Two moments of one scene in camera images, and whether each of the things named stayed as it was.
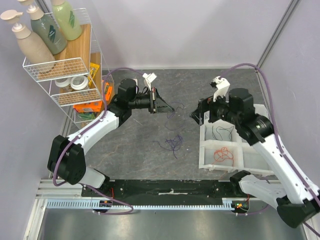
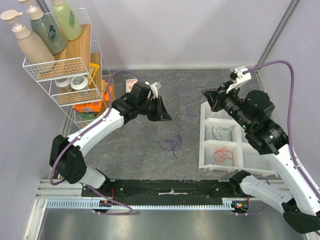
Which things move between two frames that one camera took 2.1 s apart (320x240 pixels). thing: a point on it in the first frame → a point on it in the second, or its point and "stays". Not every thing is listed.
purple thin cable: (175, 144) stays
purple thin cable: (173, 114) → (194, 100)
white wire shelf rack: (79, 76) stays
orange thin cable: (220, 155) stays
